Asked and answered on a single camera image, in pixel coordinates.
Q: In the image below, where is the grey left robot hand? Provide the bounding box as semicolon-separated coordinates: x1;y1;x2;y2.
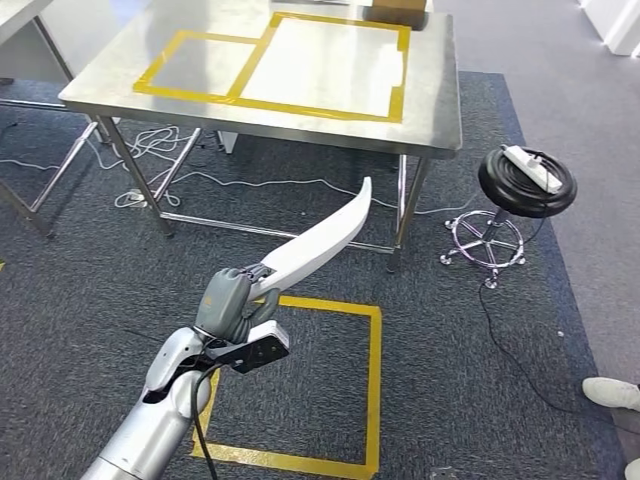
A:
193;262;281;346

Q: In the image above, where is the white plastic part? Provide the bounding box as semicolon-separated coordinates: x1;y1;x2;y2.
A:
247;176;374;303

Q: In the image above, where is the steel workbench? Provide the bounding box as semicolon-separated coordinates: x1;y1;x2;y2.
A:
58;0;463;274

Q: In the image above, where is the yellow floor tape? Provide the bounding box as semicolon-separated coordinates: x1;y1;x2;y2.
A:
191;294;383;480

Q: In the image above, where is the yellow bench marking tape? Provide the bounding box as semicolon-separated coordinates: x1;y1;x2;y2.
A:
132;11;412;125

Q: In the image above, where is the cardboard box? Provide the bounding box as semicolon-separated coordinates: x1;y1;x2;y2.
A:
370;0;429;29

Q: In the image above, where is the black stool chrome base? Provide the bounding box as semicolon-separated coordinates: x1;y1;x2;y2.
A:
439;145;578;291

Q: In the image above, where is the steel table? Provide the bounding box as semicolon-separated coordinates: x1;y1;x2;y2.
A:
0;0;100;240

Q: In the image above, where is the white power strip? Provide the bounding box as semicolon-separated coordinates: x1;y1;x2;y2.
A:
501;144;564;195

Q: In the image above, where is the person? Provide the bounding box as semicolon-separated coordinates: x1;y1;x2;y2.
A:
582;376;640;480

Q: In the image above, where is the white plinth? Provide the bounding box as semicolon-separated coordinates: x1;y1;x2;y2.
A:
580;0;640;58

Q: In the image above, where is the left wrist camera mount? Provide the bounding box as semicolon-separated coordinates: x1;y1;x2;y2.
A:
202;319;291;376

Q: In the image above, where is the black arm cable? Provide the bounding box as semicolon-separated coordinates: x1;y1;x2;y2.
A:
191;362;226;480

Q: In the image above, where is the tangled white cable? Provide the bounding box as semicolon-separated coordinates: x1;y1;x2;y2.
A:
85;124;201;211

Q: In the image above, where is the black power cable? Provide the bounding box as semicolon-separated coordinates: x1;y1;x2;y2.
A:
477;152;640;435

